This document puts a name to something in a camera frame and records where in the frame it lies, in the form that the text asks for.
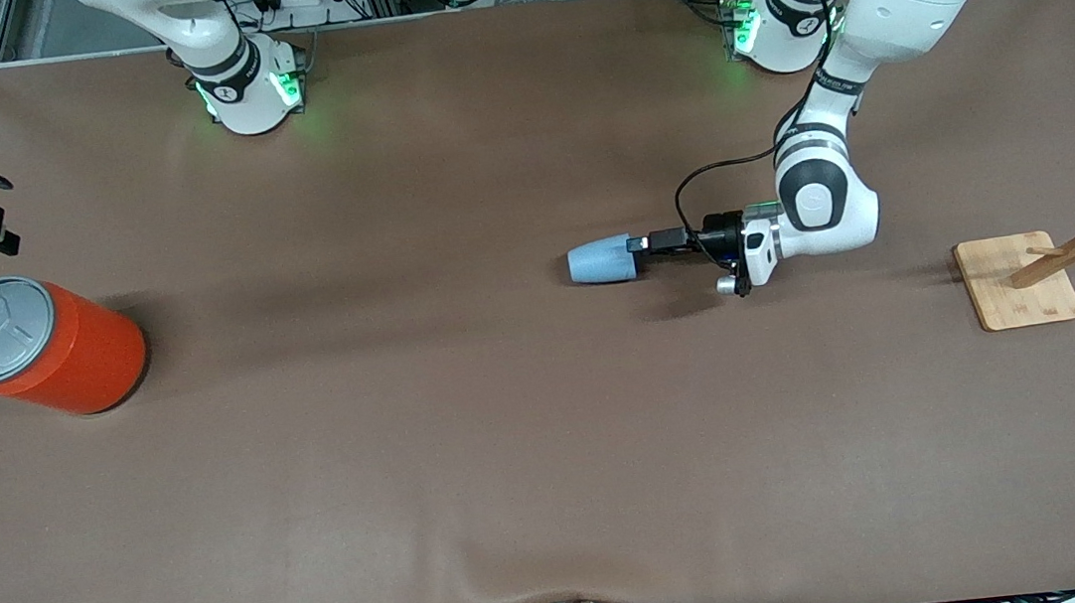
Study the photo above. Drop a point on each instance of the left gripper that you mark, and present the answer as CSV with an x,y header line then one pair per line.
x,y
718,232

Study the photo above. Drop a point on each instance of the light blue plastic cup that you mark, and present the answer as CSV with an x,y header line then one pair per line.
x,y
598,260

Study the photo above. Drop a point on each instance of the wooden cup rack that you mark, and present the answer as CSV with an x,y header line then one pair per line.
x,y
1016,291

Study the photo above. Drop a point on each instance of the orange can with grey lid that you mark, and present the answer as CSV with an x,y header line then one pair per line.
x,y
84,359

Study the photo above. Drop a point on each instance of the brown table cover mat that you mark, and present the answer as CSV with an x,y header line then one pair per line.
x,y
412,435

